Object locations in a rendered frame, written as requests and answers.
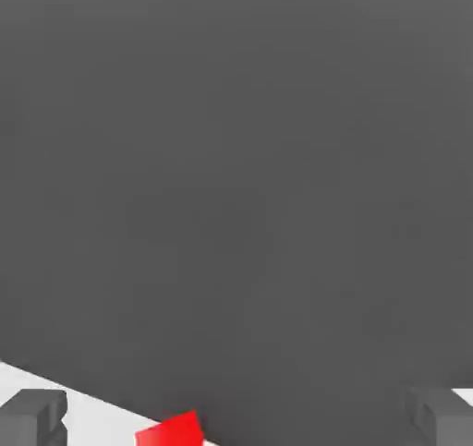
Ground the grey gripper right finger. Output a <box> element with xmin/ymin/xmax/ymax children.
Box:
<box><xmin>405</xmin><ymin>386</ymin><xmax>473</xmax><ymax>446</ymax></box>

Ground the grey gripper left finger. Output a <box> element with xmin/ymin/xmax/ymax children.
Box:
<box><xmin>0</xmin><ymin>387</ymin><xmax>69</xmax><ymax>446</ymax></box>

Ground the small red cube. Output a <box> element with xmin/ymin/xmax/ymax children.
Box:
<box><xmin>134</xmin><ymin>409</ymin><xmax>205</xmax><ymax>446</ymax></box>

